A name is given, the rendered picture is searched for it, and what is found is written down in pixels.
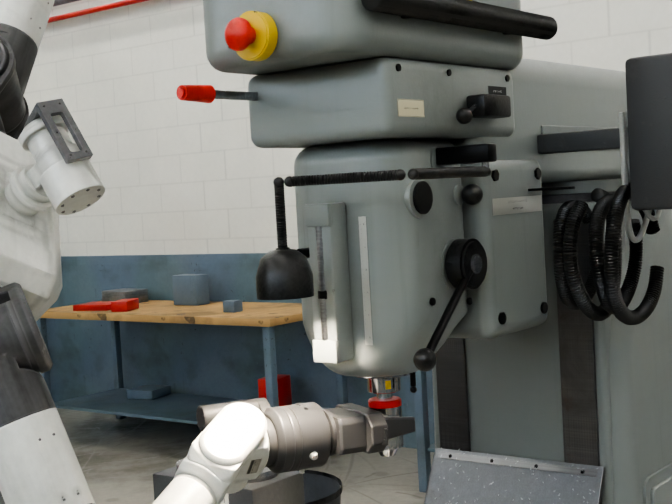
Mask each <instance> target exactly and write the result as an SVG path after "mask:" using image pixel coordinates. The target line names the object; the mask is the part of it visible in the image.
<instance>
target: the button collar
mask: <svg viewBox="0 0 672 504"><path fill-rule="evenodd" d="M240 17H241V18H244V19H246V20H247V21H248V22H249V23H250V25H251V27H253V28H254V29H255V31H256V39H255V41H254V42H253V43H252V44H250V45H249V46H248V47H247V48H246V49H245V50H243V51H236V52H237V54H238V55H239V56H240V57H241V58H243V59H245V60H249V61H263V60H265V59H267V58H268V57H270V55H271V54H272V53H273V51H274V49H275V47H276V44H277V38H278V32H277V27H276V24H275V22H274V20H273V19H272V17H271V16H270V15H268V14H267V13H264V12H259V11H247V12H245V13H243V14H242V15H241V16H240Z"/></svg>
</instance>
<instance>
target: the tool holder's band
mask: <svg viewBox="0 0 672 504"><path fill-rule="evenodd" d="M401 405H402V402H401V398H400V397H398V396H393V398H392V399H388V400H378V399H377V398H376V397H372V398H370V399H369V400H368V406H369V407H370V408H375V409H388V408H395V407H399V406H401Z"/></svg>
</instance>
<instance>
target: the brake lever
mask: <svg viewBox="0 0 672 504"><path fill-rule="evenodd" d="M176 94H177V97H178V99H179V100H183V101H192V102H202V103H212V102H213V101H214V99H226V100H247V101H258V92H245V91H228V90H215V89H214V87H213V86H212V85H180V86H179V87H178V88H177V92H176Z"/></svg>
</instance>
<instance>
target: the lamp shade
mask: <svg viewBox="0 0 672 504"><path fill-rule="evenodd" d="M256 293H257V299H258V300H289V299H300V298H307V297H312V296H314V283H313V273H312V270H311V268H310V265H309V262H308V260H307V257H306V256H305V255H303V254H302V253H300V252H299V251H297V250H296V249H290V247H287V248H276V250H271V251H269V252H268V253H267V254H266V255H264V256H263V257H262V258H261V259H260V262H259V266H258V270H257V274H256Z"/></svg>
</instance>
